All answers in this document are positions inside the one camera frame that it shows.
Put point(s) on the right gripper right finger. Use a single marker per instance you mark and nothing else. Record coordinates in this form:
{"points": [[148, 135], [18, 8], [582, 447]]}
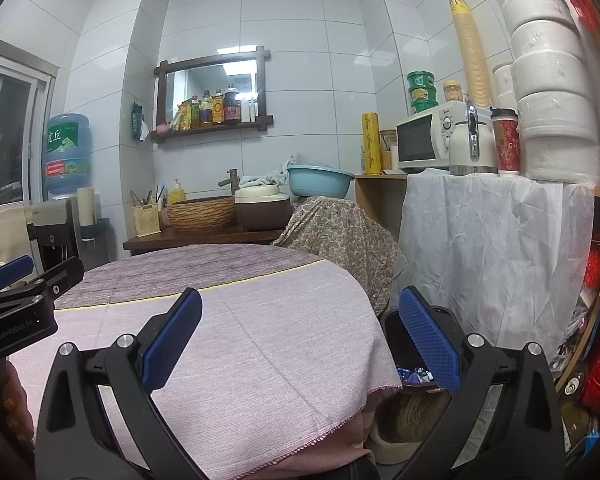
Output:
{"points": [[524, 439]]}

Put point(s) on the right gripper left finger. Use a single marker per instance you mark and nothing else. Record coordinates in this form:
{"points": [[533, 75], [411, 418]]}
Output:
{"points": [[75, 438]]}

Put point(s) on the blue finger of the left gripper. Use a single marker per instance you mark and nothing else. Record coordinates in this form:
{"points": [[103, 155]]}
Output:
{"points": [[15, 270]]}

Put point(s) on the blue foil wrapper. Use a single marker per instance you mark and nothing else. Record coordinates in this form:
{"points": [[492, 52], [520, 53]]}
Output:
{"points": [[415, 376]]}

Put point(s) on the brown trash bin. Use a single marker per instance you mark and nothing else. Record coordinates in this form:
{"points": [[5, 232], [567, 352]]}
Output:
{"points": [[405, 349]]}

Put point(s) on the left hand yellow nails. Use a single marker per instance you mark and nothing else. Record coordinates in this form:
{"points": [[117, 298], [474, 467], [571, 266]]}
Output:
{"points": [[15, 401]]}

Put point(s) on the black water dispenser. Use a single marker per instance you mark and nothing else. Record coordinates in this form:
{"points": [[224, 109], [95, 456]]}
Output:
{"points": [[56, 235]]}

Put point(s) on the blue water jug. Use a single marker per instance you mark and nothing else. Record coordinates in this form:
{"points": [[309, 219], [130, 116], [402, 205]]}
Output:
{"points": [[67, 154]]}

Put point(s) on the chopstick holder box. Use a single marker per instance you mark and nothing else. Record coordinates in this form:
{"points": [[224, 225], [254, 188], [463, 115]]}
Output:
{"points": [[146, 212]]}

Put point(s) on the white cover cloth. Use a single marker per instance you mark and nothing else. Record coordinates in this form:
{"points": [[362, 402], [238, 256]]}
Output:
{"points": [[506, 255]]}

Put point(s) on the yellow soap bottle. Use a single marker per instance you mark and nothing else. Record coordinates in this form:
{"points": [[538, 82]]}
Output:
{"points": [[177, 193]]}

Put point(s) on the woven wicker basin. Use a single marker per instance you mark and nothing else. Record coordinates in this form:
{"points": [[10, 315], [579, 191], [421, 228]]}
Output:
{"points": [[202, 214]]}

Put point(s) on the wooden counter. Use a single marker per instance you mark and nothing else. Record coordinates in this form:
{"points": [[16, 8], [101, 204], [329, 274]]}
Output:
{"points": [[174, 238]]}

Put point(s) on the bronze faucet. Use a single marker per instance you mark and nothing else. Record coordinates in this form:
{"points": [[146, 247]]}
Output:
{"points": [[232, 181]]}

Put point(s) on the floral paisley cloth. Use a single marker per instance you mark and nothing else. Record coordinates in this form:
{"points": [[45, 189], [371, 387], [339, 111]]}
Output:
{"points": [[341, 232]]}

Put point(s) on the wooden side shelf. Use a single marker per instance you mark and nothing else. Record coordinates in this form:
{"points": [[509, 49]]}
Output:
{"points": [[382, 197]]}

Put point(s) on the wooden framed mirror shelf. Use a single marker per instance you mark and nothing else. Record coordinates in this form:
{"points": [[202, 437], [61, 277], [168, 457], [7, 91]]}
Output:
{"points": [[180, 86]]}

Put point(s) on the yellow oil bottle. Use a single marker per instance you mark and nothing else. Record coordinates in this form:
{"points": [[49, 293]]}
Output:
{"points": [[206, 109]]}

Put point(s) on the brown pot with white lid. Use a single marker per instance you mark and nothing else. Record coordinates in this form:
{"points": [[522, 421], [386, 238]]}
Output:
{"points": [[262, 208]]}

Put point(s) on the white electric kettle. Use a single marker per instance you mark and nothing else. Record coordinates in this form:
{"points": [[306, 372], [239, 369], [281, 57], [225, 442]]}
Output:
{"points": [[472, 147]]}

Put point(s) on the dark soy sauce bottle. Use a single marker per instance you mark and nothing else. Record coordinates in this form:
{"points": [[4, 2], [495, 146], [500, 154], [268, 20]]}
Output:
{"points": [[232, 107]]}

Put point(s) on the yellow wrap roll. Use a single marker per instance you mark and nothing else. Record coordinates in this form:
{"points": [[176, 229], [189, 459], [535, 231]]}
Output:
{"points": [[371, 144]]}

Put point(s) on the white microwave oven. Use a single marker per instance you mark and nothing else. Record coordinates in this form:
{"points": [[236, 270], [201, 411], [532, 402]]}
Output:
{"points": [[423, 139]]}

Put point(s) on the stack of white bowls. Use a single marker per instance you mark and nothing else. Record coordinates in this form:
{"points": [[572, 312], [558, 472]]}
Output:
{"points": [[557, 117]]}

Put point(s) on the red paper coffee cup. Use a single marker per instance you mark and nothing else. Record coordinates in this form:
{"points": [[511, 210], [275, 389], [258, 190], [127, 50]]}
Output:
{"points": [[505, 128]]}

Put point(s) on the light blue basin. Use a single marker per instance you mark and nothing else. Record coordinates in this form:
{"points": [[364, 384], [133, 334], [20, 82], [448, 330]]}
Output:
{"points": [[310, 181]]}

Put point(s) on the glass jar with lid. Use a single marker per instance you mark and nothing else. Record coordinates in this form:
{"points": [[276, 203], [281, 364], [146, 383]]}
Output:
{"points": [[453, 91]]}

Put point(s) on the tall paper cup stack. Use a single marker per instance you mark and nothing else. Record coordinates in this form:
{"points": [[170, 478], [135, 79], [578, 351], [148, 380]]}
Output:
{"points": [[479, 86]]}

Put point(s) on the green instant noodle cups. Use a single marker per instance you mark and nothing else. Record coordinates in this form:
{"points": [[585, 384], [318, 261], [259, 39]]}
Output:
{"points": [[421, 90]]}

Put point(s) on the green wall tissue pack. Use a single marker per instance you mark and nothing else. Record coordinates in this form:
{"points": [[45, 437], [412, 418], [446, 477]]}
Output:
{"points": [[140, 130]]}

